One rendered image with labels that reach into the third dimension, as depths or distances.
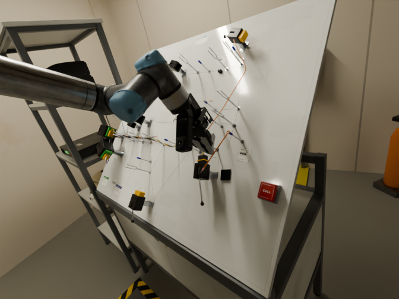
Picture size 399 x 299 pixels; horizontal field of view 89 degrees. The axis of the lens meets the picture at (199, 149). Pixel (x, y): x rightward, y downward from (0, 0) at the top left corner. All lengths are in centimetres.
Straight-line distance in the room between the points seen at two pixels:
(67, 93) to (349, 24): 226
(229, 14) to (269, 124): 199
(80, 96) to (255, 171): 55
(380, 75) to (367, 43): 30
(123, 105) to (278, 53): 62
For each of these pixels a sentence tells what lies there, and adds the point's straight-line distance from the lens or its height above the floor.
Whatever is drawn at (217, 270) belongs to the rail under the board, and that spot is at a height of 86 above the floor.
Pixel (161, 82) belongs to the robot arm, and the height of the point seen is 146.
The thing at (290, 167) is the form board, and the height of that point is 114.
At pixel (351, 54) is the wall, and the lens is 244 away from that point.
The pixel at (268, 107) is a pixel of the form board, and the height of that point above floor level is 128.
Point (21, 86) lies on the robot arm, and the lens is 55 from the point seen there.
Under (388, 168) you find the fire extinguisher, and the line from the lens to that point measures 251.
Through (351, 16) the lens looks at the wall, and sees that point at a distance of 243.
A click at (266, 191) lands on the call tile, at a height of 110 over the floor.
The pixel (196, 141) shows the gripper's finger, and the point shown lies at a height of 126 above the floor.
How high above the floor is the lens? 149
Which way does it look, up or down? 24 degrees down
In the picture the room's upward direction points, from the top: 14 degrees counter-clockwise
